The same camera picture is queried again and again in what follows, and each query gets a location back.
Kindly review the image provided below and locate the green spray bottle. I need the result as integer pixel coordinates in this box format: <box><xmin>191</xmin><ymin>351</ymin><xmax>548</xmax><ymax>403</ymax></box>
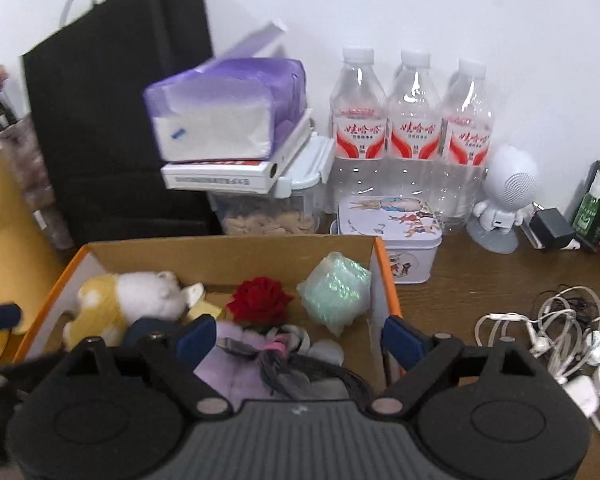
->
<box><xmin>572</xmin><ymin>170</ymin><xmax>600</xmax><ymax>234</ymax></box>

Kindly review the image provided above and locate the purple tissue pack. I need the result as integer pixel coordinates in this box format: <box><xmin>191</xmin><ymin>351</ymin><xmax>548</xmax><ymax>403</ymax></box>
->
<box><xmin>143</xmin><ymin>20</ymin><xmax>307</xmax><ymax>164</ymax></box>

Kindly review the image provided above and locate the black paper bag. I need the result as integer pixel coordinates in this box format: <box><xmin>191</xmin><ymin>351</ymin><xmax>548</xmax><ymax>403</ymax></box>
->
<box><xmin>20</xmin><ymin>0</ymin><xmax>226</xmax><ymax>249</ymax></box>

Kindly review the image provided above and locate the yellow white plush toy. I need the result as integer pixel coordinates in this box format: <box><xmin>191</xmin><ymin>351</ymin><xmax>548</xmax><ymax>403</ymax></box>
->
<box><xmin>62</xmin><ymin>270</ymin><xmax>206</xmax><ymax>347</ymax></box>

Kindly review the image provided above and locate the white printed tin box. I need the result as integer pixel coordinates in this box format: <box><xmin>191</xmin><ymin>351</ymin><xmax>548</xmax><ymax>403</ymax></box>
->
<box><xmin>330</xmin><ymin>195</ymin><xmax>443</xmax><ymax>286</ymax></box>

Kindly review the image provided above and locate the white earbuds case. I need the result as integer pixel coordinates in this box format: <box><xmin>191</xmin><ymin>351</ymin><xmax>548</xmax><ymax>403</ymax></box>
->
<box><xmin>562</xmin><ymin>375</ymin><xmax>600</xmax><ymax>419</ymax></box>

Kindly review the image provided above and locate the yellow thermos jug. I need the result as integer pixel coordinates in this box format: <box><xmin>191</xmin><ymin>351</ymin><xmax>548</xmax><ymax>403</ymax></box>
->
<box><xmin>0</xmin><ymin>130</ymin><xmax>66</xmax><ymax>367</ymax></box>

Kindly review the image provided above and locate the red cardboard box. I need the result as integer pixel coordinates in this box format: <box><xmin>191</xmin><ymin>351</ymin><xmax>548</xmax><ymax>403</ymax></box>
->
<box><xmin>12</xmin><ymin>235</ymin><xmax>404</xmax><ymax>397</ymax></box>

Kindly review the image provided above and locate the clear water bottle red label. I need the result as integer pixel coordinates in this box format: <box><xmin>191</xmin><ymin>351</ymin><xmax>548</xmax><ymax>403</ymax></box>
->
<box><xmin>440</xmin><ymin>58</ymin><xmax>495</xmax><ymax>234</ymax></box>
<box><xmin>328</xmin><ymin>46</ymin><xmax>389</xmax><ymax>202</ymax></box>
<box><xmin>386</xmin><ymin>49</ymin><xmax>444</xmax><ymax>202</ymax></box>

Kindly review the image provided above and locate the black charger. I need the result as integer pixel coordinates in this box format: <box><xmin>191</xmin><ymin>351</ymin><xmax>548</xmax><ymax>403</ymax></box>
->
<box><xmin>520</xmin><ymin>207</ymin><xmax>581</xmax><ymax>252</ymax></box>

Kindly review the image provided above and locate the green iridescent ball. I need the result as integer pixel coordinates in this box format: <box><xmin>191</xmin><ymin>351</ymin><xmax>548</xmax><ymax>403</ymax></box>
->
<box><xmin>296</xmin><ymin>251</ymin><xmax>373</xmax><ymax>336</ymax></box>

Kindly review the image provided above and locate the brown speckled pouch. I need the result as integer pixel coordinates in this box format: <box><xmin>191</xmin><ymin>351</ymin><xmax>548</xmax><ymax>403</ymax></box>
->
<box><xmin>0</xmin><ymin>115</ymin><xmax>74</xmax><ymax>251</ymax></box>

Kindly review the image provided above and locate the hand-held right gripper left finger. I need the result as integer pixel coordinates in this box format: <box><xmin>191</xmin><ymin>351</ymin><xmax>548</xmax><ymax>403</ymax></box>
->
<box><xmin>55</xmin><ymin>314</ymin><xmax>231</xmax><ymax>420</ymax></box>

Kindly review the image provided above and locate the white flat box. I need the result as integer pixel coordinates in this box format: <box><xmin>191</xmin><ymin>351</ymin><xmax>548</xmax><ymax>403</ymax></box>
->
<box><xmin>160</xmin><ymin>107</ymin><xmax>315</xmax><ymax>194</ymax></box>

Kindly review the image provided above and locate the clear snack container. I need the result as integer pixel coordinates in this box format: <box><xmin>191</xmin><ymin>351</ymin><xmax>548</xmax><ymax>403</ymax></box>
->
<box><xmin>207</xmin><ymin>132</ymin><xmax>336</xmax><ymax>237</ymax></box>

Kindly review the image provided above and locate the red rose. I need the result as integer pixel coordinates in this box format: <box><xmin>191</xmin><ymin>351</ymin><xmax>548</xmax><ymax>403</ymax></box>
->
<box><xmin>226</xmin><ymin>276</ymin><xmax>295</xmax><ymax>334</ymax></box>

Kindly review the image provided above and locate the purple drawstring pouch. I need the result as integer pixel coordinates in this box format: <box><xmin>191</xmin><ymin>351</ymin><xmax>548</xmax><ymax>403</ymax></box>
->
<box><xmin>194</xmin><ymin>342</ymin><xmax>301</xmax><ymax>409</ymax></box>

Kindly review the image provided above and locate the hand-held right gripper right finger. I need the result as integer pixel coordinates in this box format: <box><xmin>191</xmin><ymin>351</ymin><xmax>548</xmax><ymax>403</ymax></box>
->
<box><xmin>367</xmin><ymin>316</ymin><xmax>549</xmax><ymax>419</ymax></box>

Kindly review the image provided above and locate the white tangled earphone cable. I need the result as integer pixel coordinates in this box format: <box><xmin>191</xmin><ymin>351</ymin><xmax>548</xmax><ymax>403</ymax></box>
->
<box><xmin>475</xmin><ymin>285</ymin><xmax>600</xmax><ymax>363</ymax></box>

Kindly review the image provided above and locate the white robot speaker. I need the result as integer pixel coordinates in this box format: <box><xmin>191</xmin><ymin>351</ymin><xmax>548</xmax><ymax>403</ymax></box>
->
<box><xmin>466</xmin><ymin>145</ymin><xmax>539</xmax><ymax>254</ymax></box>

